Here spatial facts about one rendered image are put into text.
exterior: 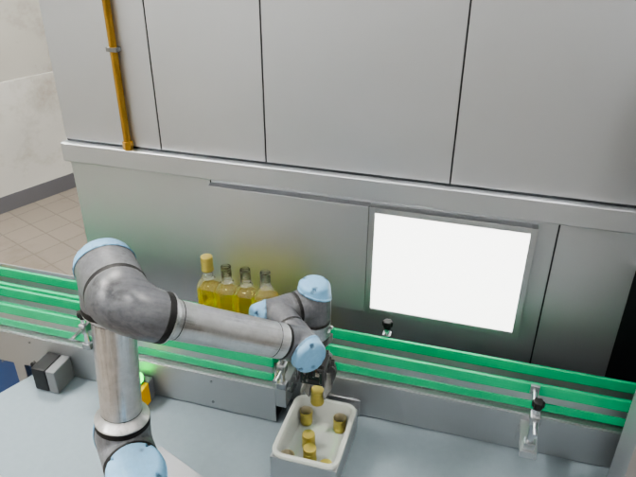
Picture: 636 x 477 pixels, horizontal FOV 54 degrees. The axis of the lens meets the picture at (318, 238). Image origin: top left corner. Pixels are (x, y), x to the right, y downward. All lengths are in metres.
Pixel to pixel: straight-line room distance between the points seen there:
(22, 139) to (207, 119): 3.32
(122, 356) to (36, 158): 3.85
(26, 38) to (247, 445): 3.70
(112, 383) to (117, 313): 0.26
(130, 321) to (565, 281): 1.12
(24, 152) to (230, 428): 3.53
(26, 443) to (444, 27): 1.51
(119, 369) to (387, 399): 0.78
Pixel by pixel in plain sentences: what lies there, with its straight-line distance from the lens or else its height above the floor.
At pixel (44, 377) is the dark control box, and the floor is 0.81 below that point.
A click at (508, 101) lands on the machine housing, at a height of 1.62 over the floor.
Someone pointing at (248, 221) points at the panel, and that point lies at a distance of 1.81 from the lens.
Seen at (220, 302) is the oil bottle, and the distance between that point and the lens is 1.80.
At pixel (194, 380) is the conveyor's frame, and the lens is 1.85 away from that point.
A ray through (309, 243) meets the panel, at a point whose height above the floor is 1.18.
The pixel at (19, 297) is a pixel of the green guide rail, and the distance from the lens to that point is 2.18.
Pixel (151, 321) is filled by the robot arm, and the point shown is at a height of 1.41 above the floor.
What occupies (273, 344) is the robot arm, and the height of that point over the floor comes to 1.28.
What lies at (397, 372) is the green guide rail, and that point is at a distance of 1.75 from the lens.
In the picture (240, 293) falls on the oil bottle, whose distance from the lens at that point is 1.76.
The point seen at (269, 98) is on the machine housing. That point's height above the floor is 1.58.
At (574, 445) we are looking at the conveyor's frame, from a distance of 1.83.
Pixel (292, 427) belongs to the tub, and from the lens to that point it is 1.76.
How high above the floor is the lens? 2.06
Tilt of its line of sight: 29 degrees down
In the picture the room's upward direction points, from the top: straight up
